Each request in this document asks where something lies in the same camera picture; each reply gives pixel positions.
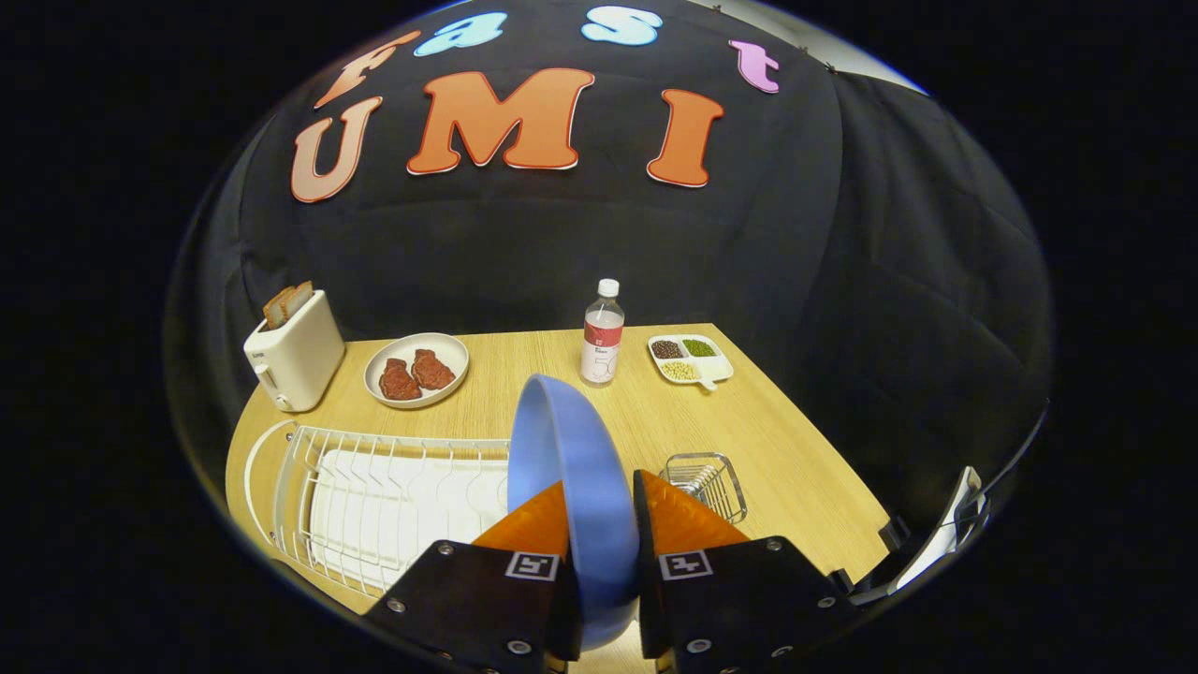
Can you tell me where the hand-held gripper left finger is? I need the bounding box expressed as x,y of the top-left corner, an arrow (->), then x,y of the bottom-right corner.
360,480 -> 583,674

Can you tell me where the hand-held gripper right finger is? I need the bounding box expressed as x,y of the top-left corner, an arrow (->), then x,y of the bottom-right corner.
634,470 -> 857,674

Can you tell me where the metal wire basket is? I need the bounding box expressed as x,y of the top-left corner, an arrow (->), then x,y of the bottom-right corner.
660,452 -> 748,525

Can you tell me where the blue plate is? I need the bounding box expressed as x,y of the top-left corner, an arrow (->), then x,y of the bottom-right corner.
507,374 -> 642,652

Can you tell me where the white wire dish rack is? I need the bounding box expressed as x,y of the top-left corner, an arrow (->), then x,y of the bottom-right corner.
271,421 -> 514,600

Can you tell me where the white round dish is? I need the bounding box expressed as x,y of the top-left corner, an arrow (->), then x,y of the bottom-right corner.
363,332 -> 470,410

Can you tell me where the white drip tray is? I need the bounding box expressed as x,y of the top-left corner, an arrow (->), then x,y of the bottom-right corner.
309,447 -> 511,593

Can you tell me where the white panel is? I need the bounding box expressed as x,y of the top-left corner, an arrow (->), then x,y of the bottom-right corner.
852,466 -> 988,605

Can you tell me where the red meat piece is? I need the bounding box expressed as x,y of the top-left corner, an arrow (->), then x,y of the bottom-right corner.
412,349 -> 457,390
379,358 -> 422,401

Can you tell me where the white divided tray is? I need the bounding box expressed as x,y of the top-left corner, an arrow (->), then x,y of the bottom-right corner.
647,334 -> 735,391

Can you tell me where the white toaster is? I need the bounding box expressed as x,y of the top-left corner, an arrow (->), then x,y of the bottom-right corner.
243,289 -> 345,413

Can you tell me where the clear water bottle red label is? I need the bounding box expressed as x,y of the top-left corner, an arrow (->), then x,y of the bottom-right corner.
579,279 -> 625,388

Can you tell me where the white toaster cable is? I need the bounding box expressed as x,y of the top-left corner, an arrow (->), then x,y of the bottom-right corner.
243,419 -> 300,549

